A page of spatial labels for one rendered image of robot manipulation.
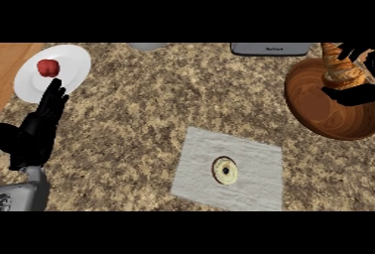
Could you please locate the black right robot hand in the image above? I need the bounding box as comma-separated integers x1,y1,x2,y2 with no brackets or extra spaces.
319,42,375,107

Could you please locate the red bell pepper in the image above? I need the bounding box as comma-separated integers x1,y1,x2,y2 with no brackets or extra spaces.
37,59,63,78

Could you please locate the golden brown croissant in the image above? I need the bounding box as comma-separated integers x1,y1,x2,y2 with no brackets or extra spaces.
319,42,368,91

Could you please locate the pale grey rounded object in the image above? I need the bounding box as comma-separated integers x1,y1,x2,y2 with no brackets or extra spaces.
128,42,169,53

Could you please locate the light wooden board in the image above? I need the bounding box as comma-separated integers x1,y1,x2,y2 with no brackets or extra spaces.
0,42,48,112

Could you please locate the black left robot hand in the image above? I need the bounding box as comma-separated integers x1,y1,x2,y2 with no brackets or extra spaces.
0,77,71,172

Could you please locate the brown wooden bowl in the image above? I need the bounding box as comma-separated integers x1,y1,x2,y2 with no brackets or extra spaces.
284,58,375,142

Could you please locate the grey cloth placemat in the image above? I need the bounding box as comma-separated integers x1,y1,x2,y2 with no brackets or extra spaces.
170,125,284,212

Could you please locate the pale can with dark rim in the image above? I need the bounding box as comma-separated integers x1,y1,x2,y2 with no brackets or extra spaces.
212,156,241,187

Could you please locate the dark grey flat appliance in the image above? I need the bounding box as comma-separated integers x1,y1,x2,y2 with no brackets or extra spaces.
229,42,314,58

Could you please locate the white round plate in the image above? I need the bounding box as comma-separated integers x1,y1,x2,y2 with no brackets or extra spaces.
14,44,95,104

